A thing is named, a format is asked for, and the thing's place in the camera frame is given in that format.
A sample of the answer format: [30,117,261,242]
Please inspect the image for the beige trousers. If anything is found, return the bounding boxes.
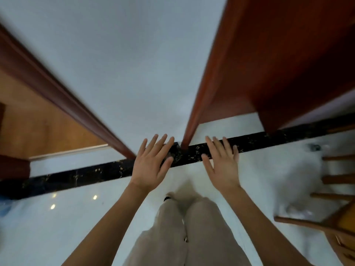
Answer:
[123,188,251,266]

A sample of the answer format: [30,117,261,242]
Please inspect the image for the person's left hand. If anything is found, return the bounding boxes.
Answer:
[129,133,176,194]

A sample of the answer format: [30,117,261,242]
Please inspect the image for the person's left forearm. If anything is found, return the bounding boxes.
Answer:
[61,183,150,266]

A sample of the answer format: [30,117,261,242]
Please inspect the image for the orange wooden chair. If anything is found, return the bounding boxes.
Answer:
[274,153,355,266]

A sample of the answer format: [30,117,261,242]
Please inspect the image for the person's right forearm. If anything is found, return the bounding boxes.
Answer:
[220,185,314,266]

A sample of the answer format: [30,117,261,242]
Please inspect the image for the dark red wooden door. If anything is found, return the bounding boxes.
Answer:
[182,0,355,150]

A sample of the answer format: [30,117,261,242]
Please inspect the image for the dark red door frame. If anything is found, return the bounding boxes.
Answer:
[0,23,136,160]

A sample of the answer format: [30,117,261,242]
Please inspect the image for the person's right hand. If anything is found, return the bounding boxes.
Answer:
[200,135,241,194]

